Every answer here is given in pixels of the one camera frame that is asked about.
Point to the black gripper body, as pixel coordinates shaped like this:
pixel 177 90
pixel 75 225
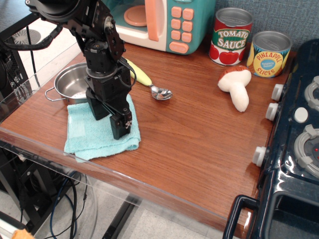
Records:
pixel 107 92

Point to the small stainless steel pot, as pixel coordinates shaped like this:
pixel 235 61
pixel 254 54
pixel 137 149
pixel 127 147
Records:
pixel 70 84

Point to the toy microwave teal cream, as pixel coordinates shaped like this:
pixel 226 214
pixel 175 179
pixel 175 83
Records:
pixel 175 26

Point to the light blue towel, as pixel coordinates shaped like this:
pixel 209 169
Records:
pixel 89 138

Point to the spoon with green handle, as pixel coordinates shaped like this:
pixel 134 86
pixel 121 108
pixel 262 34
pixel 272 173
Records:
pixel 157 93

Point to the black desk left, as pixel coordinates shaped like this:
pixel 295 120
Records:
pixel 14 16

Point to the clear acrylic barrier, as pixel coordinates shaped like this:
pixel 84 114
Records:
pixel 36 127

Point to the dark blue toy stove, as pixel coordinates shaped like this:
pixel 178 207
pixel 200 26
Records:
pixel 287 205

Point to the tomato sauce can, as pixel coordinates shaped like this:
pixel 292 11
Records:
pixel 232 27

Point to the pineapple slices can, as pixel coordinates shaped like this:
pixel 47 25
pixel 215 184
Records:
pixel 268 54

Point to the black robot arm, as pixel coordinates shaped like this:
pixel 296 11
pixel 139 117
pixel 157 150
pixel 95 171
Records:
pixel 92 24

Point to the plush white mushroom toy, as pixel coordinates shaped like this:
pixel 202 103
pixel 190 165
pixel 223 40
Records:
pixel 234 81

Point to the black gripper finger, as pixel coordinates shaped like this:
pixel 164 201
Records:
pixel 118 126
pixel 126 122

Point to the black table leg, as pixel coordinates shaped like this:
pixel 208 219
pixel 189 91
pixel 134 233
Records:
pixel 118 221

